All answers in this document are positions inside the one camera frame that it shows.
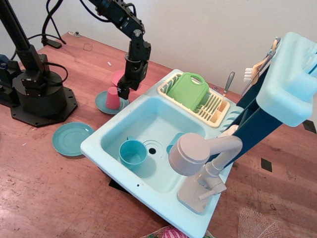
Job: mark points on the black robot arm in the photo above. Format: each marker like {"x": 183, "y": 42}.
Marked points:
{"x": 115, "y": 11}

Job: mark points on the light blue upper shelf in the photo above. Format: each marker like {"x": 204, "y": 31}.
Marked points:
{"x": 291, "y": 81}

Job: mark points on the teal cup lying down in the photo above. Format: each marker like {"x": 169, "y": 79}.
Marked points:
{"x": 173, "y": 141}

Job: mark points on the teal cup with handle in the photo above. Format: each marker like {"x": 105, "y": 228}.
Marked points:
{"x": 132, "y": 153}

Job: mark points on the cream dish rack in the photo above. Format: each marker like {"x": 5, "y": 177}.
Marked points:
{"x": 211, "y": 110}

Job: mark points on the light blue toy sink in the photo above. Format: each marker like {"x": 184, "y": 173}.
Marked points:
{"x": 154, "y": 120}

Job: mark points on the pink plastic cup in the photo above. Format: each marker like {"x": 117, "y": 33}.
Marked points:
{"x": 112, "y": 99}

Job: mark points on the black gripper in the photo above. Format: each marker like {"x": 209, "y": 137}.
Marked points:
{"x": 135, "y": 72}

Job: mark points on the white dish brush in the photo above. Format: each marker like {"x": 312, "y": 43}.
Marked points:
{"x": 247, "y": 80}

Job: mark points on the blue clamp device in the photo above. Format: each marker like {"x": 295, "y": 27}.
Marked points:
{"x": 9, "y": 69}

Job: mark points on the green cutting board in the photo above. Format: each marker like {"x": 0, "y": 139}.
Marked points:
{"x": 189, "y": 90}

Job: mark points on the grey toy faucet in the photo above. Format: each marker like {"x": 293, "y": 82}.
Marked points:
{"x": 201, "y": 161}

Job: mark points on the white mesh net bag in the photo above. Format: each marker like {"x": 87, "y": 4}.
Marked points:
{"x": 252, "y": 224}

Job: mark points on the pink plastic plate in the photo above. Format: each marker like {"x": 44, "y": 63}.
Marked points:
{"x": 117, "y": 75}

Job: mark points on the pink ball in net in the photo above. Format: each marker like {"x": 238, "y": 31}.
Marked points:
{"x": 170, "y": 232}

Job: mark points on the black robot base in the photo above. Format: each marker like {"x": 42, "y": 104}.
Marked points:
{"x": 42, "y": 101}

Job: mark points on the teal plate near sink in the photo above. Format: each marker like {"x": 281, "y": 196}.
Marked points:
{"x": 67, "y": 138}

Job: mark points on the dark blue shelf posts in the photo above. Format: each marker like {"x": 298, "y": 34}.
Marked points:
{"x": 254, "y": 124}

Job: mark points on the teal saucer under cup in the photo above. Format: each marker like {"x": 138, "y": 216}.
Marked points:
{"x": 100, "y": 102}

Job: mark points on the grey handled utensil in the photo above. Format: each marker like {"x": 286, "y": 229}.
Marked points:
{"x": 228, "y": 83}

